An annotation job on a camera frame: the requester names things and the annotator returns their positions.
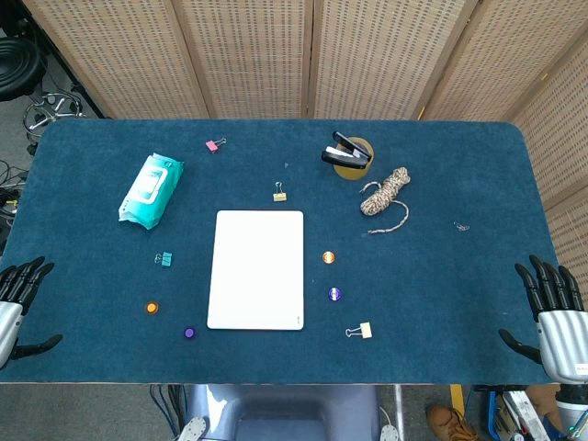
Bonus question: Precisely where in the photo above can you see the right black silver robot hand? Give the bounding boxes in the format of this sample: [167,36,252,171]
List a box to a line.
[498,254,588,385]

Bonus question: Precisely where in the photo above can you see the beige braided rope bundle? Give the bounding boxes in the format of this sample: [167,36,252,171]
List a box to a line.
[358,166,412,235]

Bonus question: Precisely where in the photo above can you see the yellow tape roll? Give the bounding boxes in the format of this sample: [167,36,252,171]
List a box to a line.
[333,135,375,180]

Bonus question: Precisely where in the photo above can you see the dark blue table mat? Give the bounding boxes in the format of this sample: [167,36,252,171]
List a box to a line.
[0,119,566,385]

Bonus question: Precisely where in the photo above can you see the large gold binder clip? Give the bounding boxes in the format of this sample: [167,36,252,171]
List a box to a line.
[345,322,374,341]

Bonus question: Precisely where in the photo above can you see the chrome chair base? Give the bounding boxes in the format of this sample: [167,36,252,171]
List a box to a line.
[22,89,86,139]

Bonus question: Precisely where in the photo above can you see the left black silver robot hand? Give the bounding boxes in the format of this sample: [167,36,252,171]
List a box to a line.
[0,255,64,371]

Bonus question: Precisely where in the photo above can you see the brown leather shoe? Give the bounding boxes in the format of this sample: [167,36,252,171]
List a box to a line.
[424,403,481,441]

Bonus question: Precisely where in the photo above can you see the black stapler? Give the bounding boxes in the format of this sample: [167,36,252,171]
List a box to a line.
[321,130,373,171]

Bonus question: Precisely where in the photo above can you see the black cables under table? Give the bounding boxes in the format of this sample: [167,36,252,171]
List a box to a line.
[149,384,187,437]

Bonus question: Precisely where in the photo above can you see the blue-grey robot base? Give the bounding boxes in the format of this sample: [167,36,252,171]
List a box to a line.
[176,383,382,441]

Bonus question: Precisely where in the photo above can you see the tangled floor cables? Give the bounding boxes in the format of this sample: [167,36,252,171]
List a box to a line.
[0,158,28,231]

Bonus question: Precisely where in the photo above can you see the woven wooden folding screen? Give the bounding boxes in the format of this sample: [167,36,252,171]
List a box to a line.
[20,0,588,295]

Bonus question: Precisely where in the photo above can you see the white rectangular board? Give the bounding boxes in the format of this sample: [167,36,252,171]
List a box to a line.
[206,209,305,331]

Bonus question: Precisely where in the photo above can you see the green wet wipes pack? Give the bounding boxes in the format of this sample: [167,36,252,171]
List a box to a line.
[118,153,185,231]

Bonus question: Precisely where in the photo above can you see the black coiled hose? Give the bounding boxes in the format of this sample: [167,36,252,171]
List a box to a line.
[0,36,47,100]

